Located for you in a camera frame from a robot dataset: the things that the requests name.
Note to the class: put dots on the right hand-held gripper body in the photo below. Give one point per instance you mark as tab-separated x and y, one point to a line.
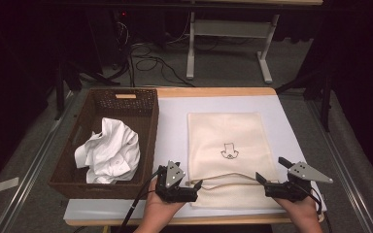
291	191

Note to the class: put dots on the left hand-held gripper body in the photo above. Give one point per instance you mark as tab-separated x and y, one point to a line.
175	194

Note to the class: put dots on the white shirt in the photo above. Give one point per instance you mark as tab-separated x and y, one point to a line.
110	155

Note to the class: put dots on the brown wicker basket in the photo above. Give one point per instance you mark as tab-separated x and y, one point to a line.
84	129

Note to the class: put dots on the person's right hand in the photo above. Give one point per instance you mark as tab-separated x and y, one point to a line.
302	212

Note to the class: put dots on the person's left hand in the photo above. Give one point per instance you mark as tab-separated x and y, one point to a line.
157	212

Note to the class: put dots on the white table mat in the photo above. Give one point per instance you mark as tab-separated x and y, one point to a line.
175	129

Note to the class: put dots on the black stand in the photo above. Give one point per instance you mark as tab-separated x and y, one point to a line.
325	93
68	77

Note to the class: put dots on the dark box with red light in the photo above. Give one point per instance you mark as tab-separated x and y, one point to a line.
116	32

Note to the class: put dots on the white tape strip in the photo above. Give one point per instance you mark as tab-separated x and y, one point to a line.
7	184

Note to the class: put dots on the metal floor rail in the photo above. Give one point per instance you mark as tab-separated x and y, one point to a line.
343	161
29	168

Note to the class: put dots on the white metal desk frame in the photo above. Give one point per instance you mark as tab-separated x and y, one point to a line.
226	29

